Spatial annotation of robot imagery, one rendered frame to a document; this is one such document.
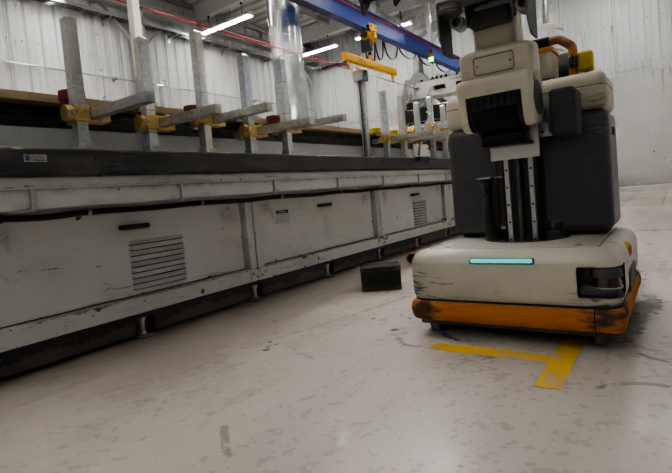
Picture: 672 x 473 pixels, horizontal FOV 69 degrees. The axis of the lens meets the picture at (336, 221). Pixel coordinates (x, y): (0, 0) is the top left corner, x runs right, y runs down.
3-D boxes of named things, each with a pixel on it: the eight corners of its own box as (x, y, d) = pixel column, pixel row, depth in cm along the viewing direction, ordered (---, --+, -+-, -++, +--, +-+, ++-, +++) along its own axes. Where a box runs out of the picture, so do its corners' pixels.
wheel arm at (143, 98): (156, 105, 139) (155, 90, 139) (146, 104, 137) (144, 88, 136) (77, 128, 164) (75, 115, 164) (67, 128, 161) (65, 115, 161)
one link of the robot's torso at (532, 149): (495, 161, 173) (490, 90, 171) (584, 151, 156) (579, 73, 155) (469, 161, 151) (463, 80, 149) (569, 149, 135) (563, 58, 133)
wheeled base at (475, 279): (475, 284, 219) (471, 229, 218) (643, 289, 183) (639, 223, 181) (408, 324, 164) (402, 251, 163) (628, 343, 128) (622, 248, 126)
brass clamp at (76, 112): (112, 122, 158) (110, 106, 158) (70, 119, 147) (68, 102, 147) (101, 125, 162) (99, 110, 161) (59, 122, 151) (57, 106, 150)
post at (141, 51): (162, 173, 174) (147, 36, 172) (153, 173, 172) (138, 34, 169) (156, 174, 176) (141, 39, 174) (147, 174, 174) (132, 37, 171)
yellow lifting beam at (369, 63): (397, 80, 901) (396, 62, 899) (346, 64, 761) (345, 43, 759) (393, 81, 906) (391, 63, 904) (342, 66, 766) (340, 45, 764)
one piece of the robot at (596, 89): (477, 257, 210) (462, 60, 205) (625, 256, 178) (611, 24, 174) (447, 270, 182) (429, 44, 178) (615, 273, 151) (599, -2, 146)
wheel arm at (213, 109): (223, 116, 160) (221, 102, 160) (215, 115, 157) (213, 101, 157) (143, 135, 185) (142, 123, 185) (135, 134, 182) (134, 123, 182)
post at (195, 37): (213, 152, 194) (201, 30, 192) (206, 152, 192) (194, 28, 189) (207, 154, 196) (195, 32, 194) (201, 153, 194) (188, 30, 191)
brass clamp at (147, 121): (176, 130, 179) (175, 116, 179) (144, 127, 168) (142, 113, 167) (166, 132, 182) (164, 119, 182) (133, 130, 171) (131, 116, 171)
